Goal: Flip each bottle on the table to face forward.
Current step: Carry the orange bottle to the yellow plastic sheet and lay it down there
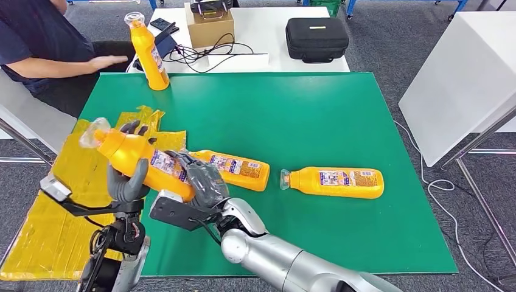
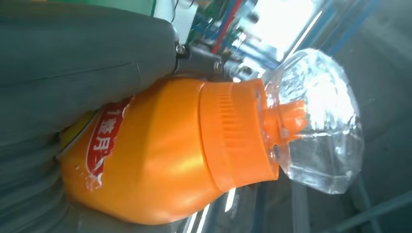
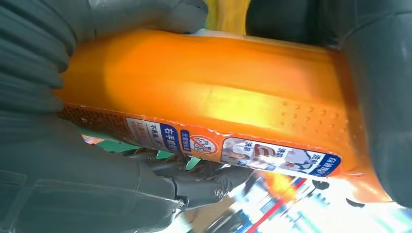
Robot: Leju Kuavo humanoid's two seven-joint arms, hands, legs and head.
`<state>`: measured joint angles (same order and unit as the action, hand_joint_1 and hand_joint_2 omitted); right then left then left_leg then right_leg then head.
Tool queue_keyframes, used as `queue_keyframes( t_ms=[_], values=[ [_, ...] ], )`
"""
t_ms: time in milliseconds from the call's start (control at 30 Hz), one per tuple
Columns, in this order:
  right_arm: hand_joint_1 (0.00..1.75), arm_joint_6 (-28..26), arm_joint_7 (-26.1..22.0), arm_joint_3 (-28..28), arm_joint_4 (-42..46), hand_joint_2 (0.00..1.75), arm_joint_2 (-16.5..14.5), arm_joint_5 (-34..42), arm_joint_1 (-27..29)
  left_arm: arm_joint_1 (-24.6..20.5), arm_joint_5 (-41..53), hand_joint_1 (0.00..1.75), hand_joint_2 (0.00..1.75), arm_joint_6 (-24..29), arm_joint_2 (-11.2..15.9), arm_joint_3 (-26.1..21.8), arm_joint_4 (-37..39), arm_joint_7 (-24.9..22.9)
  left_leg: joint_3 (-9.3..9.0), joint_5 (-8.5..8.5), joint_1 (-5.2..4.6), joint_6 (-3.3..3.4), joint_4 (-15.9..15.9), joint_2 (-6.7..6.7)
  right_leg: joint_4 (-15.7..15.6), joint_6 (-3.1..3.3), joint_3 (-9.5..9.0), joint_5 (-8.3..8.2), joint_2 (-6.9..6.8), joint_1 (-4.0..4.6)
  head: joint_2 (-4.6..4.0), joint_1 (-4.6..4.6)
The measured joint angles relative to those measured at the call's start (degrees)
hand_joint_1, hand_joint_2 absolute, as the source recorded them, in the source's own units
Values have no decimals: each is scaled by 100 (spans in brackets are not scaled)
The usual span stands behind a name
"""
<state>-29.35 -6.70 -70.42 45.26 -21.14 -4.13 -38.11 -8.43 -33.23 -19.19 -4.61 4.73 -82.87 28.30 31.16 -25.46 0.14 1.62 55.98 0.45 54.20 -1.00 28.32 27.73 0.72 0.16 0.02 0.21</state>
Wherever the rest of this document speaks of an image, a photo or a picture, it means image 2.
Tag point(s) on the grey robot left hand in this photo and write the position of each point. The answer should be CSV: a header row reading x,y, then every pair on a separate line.
x,y
80,64

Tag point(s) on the orange detergent bottle clear cap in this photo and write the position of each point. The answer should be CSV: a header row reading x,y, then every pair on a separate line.
x,y
161,144

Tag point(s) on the green table board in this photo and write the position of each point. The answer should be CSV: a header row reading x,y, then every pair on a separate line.
x,y
128,4

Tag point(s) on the white table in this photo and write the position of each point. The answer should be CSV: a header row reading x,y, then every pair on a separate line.
x,y
183,19

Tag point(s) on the blue metal rack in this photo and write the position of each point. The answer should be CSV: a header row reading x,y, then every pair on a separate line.
x,y
225,25

